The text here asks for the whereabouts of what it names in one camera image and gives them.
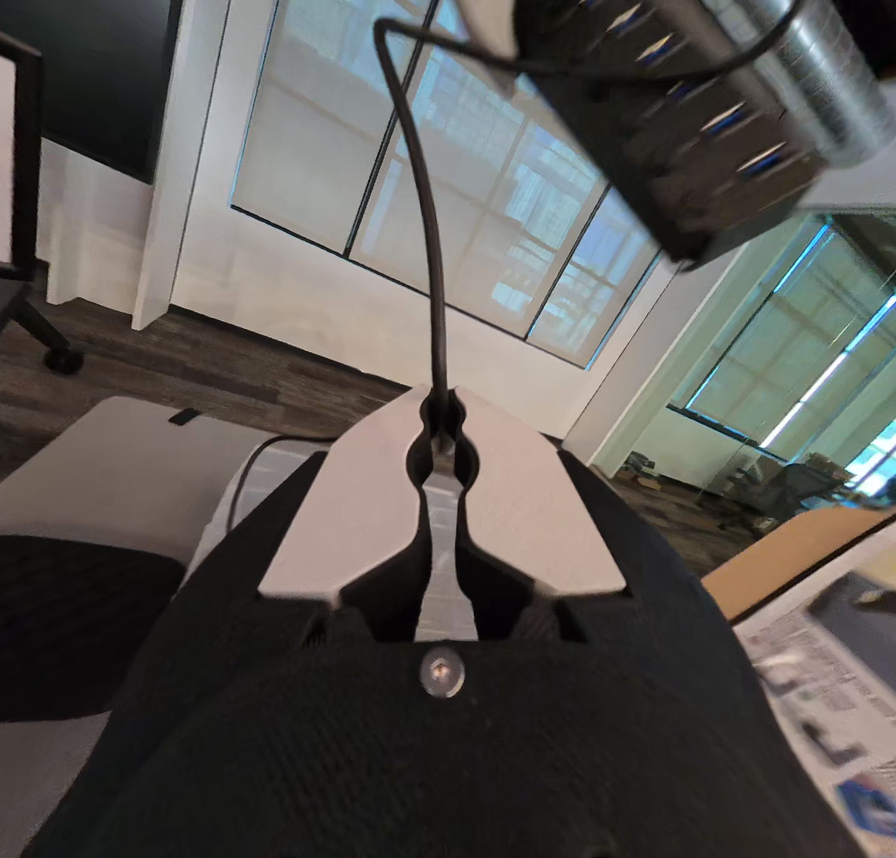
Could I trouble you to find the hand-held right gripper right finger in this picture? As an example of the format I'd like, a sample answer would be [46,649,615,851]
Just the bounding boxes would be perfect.
[454,384,627,610]

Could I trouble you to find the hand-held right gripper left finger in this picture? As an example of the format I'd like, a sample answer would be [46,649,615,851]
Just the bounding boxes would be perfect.
[258,384,431,610]

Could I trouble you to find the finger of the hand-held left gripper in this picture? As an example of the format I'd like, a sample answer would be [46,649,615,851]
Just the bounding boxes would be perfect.
[451,0,522,61]

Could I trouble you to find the clear plastic bin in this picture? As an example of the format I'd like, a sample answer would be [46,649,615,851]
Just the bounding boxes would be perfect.
[199,441,484,642]

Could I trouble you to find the window with white blinds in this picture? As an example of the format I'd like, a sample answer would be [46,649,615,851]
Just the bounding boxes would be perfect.
[231,0,662,370]

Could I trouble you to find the black mesh wrist rest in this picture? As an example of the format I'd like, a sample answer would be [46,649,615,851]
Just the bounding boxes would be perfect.
[0,536,189,724]

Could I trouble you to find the printed instruction poster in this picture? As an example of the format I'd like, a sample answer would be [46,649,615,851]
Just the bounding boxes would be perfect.
[735,543,896,858]

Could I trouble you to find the bundle of black cables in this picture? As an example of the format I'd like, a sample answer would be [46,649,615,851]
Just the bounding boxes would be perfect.
[225,436,337,533]

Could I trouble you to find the silver spiral air duct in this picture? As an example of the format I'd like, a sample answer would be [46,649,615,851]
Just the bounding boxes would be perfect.
[724,0,896,169]

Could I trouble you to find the large black wall screen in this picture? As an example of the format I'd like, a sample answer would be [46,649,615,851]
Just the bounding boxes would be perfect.
[0,0,190,185]

